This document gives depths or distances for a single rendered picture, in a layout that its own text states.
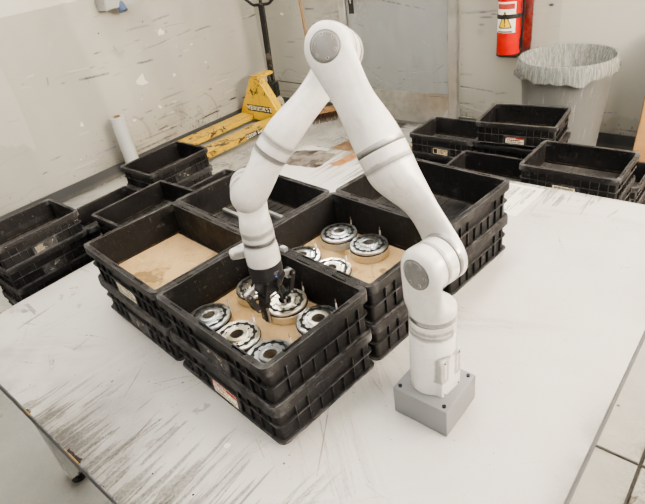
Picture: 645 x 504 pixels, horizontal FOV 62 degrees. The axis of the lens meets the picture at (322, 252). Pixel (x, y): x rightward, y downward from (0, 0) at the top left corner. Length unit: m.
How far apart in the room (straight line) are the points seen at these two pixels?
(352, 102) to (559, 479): 0.76
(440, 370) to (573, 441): 0.29
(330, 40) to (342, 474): 0.80
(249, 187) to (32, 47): 3.54
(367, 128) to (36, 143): 3.74
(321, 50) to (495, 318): 0.80
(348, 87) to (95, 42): 3.82
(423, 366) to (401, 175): 0.38
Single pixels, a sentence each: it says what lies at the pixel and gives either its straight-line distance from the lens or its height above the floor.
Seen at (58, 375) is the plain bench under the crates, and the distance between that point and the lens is 1.58.
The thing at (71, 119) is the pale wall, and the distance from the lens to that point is 4.59.
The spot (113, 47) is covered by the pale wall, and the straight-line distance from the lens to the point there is 4.74.
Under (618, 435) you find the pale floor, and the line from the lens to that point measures 2.15.
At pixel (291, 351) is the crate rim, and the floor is 0.93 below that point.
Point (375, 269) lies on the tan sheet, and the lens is 1.37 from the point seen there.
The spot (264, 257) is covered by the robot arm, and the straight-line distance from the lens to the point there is 1.12.
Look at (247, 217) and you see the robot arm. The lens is 1.11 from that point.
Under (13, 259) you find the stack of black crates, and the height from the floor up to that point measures 0.52.
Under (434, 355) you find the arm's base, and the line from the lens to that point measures 1.05.
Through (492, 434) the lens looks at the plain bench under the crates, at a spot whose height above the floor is 0.70.
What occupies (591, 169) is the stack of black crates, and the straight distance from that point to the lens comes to 2.69.
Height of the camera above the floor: 1.61
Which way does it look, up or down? 32 degrees down
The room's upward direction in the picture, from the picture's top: 9 degrees counter-clockwise
